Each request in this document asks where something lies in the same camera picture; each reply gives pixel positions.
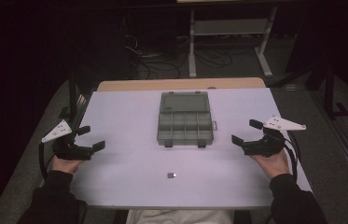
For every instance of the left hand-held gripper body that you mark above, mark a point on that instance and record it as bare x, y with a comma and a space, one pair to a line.
69, 151

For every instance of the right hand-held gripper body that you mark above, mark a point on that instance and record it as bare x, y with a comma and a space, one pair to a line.
265, 146

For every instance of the person's left hand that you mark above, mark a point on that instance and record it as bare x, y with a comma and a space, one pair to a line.
64, 165

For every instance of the person's right hand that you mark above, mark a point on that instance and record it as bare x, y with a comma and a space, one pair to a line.
274, 165

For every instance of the black metal stand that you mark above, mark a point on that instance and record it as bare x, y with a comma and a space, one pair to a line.
330, 93
73, 96

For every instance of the grey plastic compartment box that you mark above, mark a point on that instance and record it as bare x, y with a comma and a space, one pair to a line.
184, 124

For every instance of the person's lap in light trousers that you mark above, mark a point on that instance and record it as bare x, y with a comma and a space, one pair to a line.
179, 217

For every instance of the white metal table frame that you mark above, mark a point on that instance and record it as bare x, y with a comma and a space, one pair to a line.
230, 27

